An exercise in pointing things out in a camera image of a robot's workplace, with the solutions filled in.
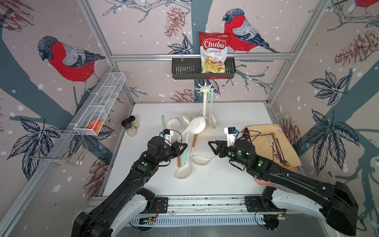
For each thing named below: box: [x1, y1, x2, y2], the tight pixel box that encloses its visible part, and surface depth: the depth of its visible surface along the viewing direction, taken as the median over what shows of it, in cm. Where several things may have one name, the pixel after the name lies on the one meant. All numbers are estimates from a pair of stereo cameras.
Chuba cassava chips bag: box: [198, 31, 230, 74], surface depth 85 cm
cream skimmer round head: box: [166, 117, 181, 132], surface depth 106 cm
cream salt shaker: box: [128, 115, 140, 129], surface depth 102 cm
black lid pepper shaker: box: [121, 118, 138, 137], surface depth 97 cm
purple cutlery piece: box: [270, 131, 283, 164], surface depth 97 cm
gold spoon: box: [275, 137, 292, 168], surface depth 89 cm
